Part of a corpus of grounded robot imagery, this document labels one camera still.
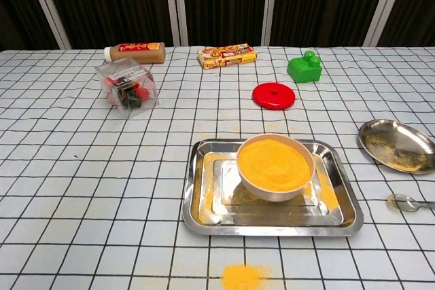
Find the metal spoon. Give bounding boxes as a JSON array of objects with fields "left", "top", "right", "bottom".
[{"left": 386, "top": 194, "right": 435, "bottom": 213}]

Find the white bowl of yellow powder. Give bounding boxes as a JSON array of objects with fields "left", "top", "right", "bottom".
[{"left": 236, "top": 133, "right": 317, "bottom": 202}]

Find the rectangular steel tray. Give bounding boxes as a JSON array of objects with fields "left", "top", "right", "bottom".
[{"left": 182, "top": 138, "right": 364, "bottom": 238}]

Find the white grid-patterned tablecloth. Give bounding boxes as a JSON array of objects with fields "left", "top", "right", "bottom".
[{"left": 0, "top": 45, "right": 435, "bottom": 290}]

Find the red plastic disc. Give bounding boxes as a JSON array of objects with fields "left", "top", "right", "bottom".
[{"left": 251, "top": 81, "right": 296, "bottom": 111}]

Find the yellow curry box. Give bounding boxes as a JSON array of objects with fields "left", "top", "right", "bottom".
[{"left": 197, "top": 43, "right": 258, "bottom": 71}]

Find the clear box of coffee capsules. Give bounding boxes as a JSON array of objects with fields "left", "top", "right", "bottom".
[{"left": 94, "top": 57, "right": 160, "bottom": 120}]

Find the green toy building block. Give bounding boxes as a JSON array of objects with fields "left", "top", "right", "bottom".
[{"left": 286, "top": 50, "right": 323, "bottom": 84}]

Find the brown drink bottle red label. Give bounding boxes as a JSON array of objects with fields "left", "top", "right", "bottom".
[{"left": 103, "top": 41, "right": 166, "bottom": 65}]

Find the spilled yellow powder heap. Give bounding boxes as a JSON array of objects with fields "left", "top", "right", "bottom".
[{"left": 220, "top": 264, "right": 273, "bottom": 290}]

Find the oval steel plate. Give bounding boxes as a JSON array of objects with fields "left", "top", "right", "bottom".
[{"left": 358, "top": 119, "right": 435, "bottom": 175}]

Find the dark folding screen white frame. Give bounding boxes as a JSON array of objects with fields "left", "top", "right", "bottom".
[{"left": 0, "top": 0, "right": 435, "bottom": 51}]

